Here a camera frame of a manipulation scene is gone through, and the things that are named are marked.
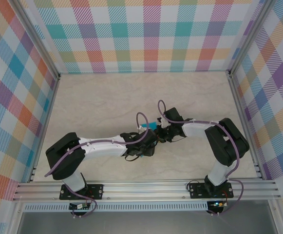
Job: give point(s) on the aluminium frame bar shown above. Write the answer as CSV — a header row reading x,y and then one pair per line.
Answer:
x,y
14,219
277,219

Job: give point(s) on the small green-lit circuit board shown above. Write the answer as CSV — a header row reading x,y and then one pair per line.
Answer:
x,y
216,204

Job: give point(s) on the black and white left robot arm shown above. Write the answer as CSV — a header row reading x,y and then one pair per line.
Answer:
x,y
65,156

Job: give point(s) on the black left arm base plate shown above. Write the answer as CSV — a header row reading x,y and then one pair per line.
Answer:
x,y
97,191

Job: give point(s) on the aluminium table edge rail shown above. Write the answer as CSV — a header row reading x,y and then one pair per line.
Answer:
x,y
241,109
50,109

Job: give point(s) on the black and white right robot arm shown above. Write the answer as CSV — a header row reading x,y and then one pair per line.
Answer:
x,y
226,143

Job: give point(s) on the black adapter box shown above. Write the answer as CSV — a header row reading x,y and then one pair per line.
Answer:
x,y
79,206

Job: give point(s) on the aluminium frame post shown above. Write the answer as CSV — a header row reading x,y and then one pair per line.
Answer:
x,y
35,36
250,36

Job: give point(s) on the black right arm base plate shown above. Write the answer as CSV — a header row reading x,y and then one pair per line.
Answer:
x,y
197,191

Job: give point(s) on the long aluminium mounting rail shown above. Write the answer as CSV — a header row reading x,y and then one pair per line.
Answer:
x,y
143,190

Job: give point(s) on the grey metal shelf panel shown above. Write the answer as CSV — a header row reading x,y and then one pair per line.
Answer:
x,y
143,224

